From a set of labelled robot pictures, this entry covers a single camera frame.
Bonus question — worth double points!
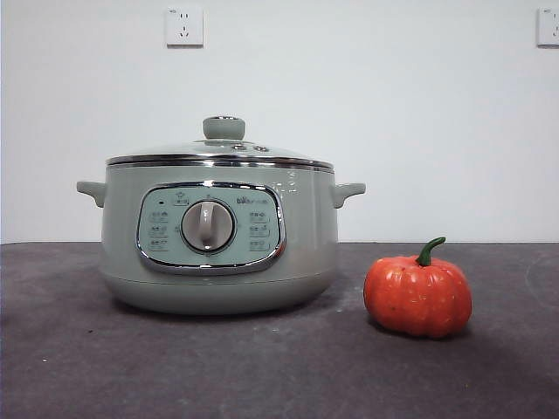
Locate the glass lid with green knob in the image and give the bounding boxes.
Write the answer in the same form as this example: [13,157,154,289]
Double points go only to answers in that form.
[106,114,335,169]

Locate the orange pumpkin with green stem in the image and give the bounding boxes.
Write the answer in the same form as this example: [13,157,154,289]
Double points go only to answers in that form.
[362,237,474,340]

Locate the pale green electric cooking pot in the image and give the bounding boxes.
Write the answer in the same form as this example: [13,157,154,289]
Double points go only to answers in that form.
[76,152,367,316]

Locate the white wall socket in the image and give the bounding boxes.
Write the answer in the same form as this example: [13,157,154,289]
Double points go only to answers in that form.
[164,6,205,49]
[536,7,559,49]

